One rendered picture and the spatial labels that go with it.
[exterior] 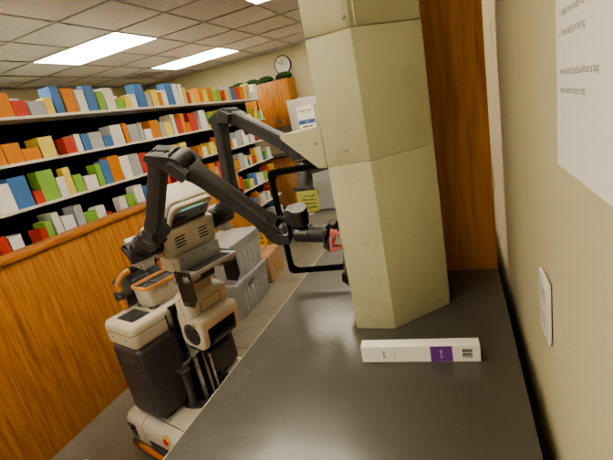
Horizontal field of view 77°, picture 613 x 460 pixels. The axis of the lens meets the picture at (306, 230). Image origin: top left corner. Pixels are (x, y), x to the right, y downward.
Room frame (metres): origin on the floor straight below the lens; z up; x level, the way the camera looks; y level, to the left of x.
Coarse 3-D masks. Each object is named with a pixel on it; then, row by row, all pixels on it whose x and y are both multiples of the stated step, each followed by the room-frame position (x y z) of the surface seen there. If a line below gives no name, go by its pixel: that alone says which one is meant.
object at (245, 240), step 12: (240, 228) 3.56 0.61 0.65; (252, 228) 3.46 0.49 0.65; (228, 240) 3.23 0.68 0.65; (240, 240) 3.17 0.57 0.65; (252, 240) 3.38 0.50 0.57; (240, 252) 3.17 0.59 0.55; (252, 252) 3.35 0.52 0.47; (240, 264) 3.14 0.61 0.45; (252, 264) 3.32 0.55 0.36; (216, 276) 3.07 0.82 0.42; (240, 276) 3.12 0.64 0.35
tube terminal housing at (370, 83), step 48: (336, 48) 0.96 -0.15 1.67; (384, 48) 0.97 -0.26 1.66; (336, 96) 0.97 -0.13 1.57; (384, 96) 0.97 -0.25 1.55; (336, 144) 0.97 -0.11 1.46; (384, 144) 0.96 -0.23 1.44; (432, 144) 1.01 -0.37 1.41; (336, 192) 0.98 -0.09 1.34; (384, 192) 0.95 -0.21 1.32; (432, 192) 1.01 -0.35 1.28; (384, 240) 0.94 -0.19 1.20; (432, 240) 1.00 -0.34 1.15; (384, 288) 0.95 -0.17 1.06; (432, 288) 1.00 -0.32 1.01
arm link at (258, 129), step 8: (216, 112) 1.66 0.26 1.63; (224, 112) 1.64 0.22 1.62; (232, 112) 1.64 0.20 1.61; (240, 112) 1.65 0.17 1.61; (224, 120) 1.64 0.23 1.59; (232, 120) 1.64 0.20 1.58; (240, 120) 1.62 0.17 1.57; (248, 120) 1.59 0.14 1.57; (256, 120) 1.59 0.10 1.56; (240, 128) 1.63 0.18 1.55; (248, 128) 1.60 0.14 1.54; (256, 128) 1.57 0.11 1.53; (264, 128) 1.54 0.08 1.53; (272, 128) 1.55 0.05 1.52; (256, 136) 1.57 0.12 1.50; (264, 136) 1.54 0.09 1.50; (272, 136) 1.52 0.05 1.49; (272, 144) 1.52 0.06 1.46; (280, 144) 1.48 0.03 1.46; (288, 152) 1.46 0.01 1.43
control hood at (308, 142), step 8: (312, 128) 1.06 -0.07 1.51; (320, 128) 1.00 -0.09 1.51; (280, 136) 1.03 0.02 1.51; (288, 136) 1.02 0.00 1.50; (296, 136) 1.01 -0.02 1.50; (304, 136) 1.00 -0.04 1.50; (312, 136) 1.00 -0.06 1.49; (320, 136) 0.99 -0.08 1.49; (288, 144) 1.02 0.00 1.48; (296, 144) 1.01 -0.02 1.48; (304, 144) 1.01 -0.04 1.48; (312, 144) 1.00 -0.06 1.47; (320, 144) 0.99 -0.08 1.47; (304, 152) 1.01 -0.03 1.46; (312, 152) 1.00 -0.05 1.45; (320, 152) 0.99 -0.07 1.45; (312, 160) 1.00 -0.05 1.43; (320, 160) 0.99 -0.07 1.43
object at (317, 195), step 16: (288, 176) 1.35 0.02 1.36; (304, 176) 1.33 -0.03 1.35; (320, 176) 1.31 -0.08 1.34; (288, 192) 1.35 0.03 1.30; (304, 192) 1.33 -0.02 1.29; (320, 192) 1.31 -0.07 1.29; (320, 208) 1.32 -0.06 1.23; (320, 224) 1.32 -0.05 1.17; (304, 256) 1.35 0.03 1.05; (320, 256) 1.33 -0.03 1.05; (336, 256) 1.31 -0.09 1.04
